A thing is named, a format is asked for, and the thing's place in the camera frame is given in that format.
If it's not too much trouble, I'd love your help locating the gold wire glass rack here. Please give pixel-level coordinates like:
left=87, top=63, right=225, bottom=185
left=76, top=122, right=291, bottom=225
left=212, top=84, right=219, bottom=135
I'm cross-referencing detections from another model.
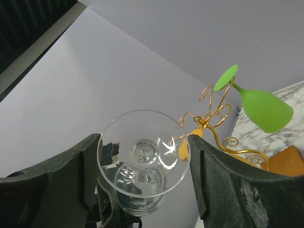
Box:
left=174, top=85, right=272, bottom=171

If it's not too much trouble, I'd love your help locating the green wine glass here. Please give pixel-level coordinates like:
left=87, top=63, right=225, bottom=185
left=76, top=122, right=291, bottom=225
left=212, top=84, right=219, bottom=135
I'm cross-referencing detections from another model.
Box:
left=214, top=65, right=294, bottom=133

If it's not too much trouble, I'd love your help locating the clear wine glass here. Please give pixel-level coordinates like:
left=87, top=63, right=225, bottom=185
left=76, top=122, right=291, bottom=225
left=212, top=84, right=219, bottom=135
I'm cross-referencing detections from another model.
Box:
left=97, top=110, right=190, bottom=217

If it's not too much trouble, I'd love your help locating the orange hanging wine glass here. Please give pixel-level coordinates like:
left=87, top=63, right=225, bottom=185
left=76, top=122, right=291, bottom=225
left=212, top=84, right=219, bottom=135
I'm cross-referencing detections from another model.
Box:
left=178, top=128, right=203, bottom=162

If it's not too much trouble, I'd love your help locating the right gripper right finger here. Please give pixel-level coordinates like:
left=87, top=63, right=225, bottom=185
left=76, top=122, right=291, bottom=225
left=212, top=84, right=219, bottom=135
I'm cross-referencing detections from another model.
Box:
left=189, top=135, right=304, bottom=228

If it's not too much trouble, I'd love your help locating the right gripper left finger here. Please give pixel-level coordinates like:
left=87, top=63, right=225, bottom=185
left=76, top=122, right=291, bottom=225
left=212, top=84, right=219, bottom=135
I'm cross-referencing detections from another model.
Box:
left=0, top=133, right=101, bottom=228

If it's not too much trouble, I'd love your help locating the wooden rack base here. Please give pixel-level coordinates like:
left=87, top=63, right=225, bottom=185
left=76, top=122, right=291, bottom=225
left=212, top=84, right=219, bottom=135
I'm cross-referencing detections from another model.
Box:
left=269, top=145, right=304, bottom=177

